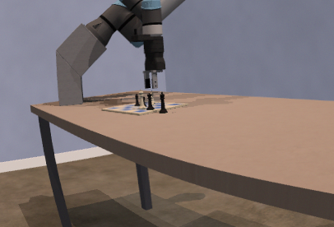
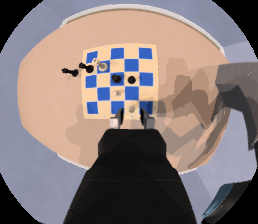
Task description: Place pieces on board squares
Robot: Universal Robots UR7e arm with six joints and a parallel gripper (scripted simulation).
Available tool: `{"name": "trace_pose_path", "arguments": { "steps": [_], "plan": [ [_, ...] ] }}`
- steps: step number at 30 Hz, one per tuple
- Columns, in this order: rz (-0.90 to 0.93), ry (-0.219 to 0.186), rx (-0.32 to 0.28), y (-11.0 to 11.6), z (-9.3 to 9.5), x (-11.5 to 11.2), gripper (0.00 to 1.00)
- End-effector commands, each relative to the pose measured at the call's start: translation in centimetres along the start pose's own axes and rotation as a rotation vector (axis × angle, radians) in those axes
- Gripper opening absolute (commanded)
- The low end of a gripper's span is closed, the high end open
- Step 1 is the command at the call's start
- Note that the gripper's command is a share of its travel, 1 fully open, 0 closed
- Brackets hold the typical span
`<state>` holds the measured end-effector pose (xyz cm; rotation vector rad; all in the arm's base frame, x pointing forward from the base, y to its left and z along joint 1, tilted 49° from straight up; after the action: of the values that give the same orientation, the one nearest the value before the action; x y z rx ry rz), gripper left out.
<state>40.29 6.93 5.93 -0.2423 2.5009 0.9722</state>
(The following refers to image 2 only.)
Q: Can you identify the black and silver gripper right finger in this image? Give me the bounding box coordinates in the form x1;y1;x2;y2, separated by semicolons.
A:
140;108;155;129

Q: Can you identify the white bishop chess piece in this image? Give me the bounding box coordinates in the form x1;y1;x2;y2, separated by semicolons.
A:
128;104;136;113

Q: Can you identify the blue and cream chessboard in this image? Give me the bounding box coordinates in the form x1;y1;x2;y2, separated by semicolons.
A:
81;43;158;119

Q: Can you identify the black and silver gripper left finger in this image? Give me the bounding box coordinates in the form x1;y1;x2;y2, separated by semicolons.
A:
109;108;124;129

